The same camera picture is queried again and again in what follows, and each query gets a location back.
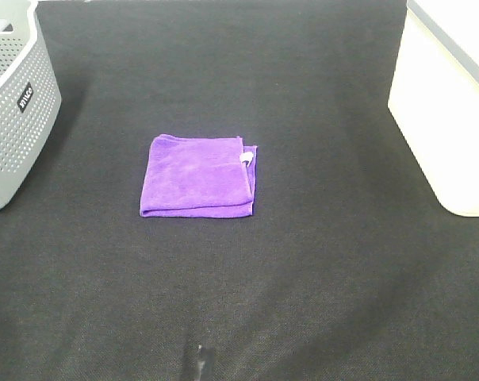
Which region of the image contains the white plastic bin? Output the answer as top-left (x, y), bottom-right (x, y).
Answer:
top-left (388, 1), bottom-right (479, 217)

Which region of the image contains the purple microfiber towel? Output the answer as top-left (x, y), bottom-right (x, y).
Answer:
top-left (140, 134), bottom-right (257, 218)

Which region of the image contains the black fabric table mat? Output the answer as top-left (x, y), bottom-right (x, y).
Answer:
top-left (0, 1), bottom-right (479, 380)

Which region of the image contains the grey perforated plastic basket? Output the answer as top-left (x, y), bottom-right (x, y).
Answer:
top-left (0, 1), bottom-right (62, 209)

